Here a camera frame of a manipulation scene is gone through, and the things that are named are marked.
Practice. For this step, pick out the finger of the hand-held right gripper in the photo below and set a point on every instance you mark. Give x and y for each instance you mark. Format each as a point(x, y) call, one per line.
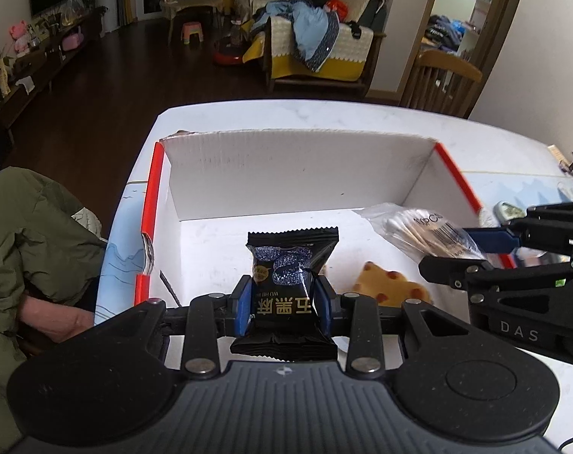
point(456, 272)
point(494, 240)

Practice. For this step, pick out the black snack packet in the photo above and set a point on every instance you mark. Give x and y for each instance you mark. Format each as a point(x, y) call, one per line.
point(281, 260)

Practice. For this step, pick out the grey green correction tape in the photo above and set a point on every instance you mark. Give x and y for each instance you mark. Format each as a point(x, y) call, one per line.
point(506, 213)

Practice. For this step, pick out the yellow cheese-shaped toy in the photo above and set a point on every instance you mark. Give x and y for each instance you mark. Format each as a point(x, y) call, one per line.
point(385, 283)

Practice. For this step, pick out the bed with clothes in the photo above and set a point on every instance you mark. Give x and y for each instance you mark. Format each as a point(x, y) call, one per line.
point(444, 33)

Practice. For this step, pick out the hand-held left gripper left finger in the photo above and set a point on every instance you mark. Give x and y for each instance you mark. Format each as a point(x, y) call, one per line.
point(244, 307)

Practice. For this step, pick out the pink bag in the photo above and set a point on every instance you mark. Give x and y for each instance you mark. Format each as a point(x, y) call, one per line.
point(72, 40)

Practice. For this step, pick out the clear cotton swab bag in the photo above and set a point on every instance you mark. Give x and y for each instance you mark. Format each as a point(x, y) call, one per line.
point(418, 229)

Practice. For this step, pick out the sofa with yellow cream cover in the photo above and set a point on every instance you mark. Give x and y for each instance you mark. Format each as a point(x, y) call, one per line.
point(347, 52)

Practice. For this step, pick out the wooden coffee table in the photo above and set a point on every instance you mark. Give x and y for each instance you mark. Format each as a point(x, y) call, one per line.
point(191, 2)

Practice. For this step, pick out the person in green jacket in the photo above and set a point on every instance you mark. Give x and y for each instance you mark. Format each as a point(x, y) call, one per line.
point(31, 236)

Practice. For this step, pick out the pink plush toy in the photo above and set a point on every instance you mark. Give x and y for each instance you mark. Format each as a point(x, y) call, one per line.
point(20, 33)

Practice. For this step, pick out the red orange bag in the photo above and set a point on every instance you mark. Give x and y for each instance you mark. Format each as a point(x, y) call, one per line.
point(336, 5)

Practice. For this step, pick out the red cardboard box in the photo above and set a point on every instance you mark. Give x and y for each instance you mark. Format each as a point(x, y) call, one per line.
point(291, 175)

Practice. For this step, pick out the red round floor object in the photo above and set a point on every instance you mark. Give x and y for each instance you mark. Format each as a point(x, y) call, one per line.
point(227, 54)

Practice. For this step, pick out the wooden chair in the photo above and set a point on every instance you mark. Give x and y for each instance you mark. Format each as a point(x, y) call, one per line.
point(444, 64)

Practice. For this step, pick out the pink stool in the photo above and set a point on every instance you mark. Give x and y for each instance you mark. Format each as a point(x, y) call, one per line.
point(193, 30)

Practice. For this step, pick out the dark television cabinet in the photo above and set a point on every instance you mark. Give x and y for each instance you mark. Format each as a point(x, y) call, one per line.
point(40, 71)

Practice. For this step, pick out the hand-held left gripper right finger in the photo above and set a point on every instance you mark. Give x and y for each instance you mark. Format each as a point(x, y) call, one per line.
point(324, 307)

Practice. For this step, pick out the yellow paper card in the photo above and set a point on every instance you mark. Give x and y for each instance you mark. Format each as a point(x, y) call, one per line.
point(556, 153)

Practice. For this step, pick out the blue clothes pile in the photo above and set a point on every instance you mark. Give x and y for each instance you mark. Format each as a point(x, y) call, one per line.
point(310, 28)

